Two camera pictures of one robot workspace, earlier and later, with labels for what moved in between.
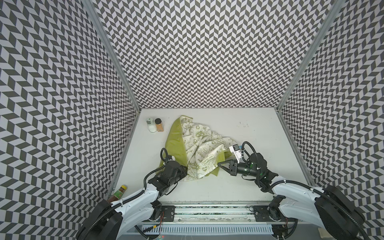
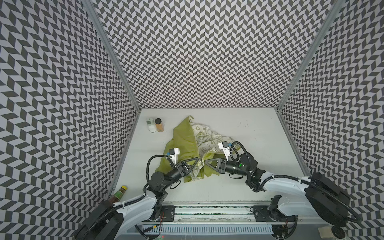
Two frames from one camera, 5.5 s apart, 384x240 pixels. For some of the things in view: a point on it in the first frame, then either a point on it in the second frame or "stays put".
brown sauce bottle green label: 118,194 stays put
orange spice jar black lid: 159,124 stays put
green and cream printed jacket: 197,148 stays put
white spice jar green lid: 151,127 stays put
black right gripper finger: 229,163 -> 219,159
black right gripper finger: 230,167 -> 219,170
